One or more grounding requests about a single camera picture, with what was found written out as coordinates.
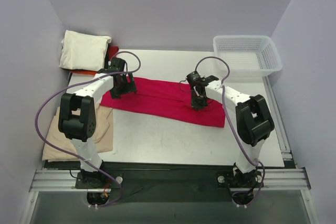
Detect magenta red t shirt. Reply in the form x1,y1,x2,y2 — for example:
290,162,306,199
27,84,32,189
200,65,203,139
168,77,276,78
100,77,225,128

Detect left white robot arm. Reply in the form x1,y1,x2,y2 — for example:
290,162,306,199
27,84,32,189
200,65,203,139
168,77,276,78
58,58,137,188

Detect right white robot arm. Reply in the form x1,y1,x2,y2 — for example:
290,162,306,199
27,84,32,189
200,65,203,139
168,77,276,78
186,71,275,186

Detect folded red orange shirts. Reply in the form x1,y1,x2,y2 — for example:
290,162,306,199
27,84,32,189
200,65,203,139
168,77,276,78
70,46,119,76

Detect folded white t shirt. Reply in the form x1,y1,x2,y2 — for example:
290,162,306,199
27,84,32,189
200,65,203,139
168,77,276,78
59,30,112,71

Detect folded beige t shirt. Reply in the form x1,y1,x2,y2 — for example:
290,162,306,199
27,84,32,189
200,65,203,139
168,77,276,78
42,103,113,162

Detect white plastic basket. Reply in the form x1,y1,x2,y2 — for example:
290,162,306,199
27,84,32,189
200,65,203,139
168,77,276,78
213,35,282,77

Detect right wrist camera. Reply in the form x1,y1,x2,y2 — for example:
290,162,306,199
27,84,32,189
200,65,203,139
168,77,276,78
186,71,202,85

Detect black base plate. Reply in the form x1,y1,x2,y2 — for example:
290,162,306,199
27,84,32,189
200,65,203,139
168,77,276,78
70,163,265,207

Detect aluminium right side rail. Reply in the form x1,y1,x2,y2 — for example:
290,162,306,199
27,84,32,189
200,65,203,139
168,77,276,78
263,77,293,161

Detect aluminium rail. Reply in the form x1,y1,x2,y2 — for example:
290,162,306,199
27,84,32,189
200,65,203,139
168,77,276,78
263,77,293,161
30,169,311,192

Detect aluminium front rail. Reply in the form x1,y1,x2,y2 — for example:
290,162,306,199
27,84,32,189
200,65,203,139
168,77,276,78
30,169,311,192

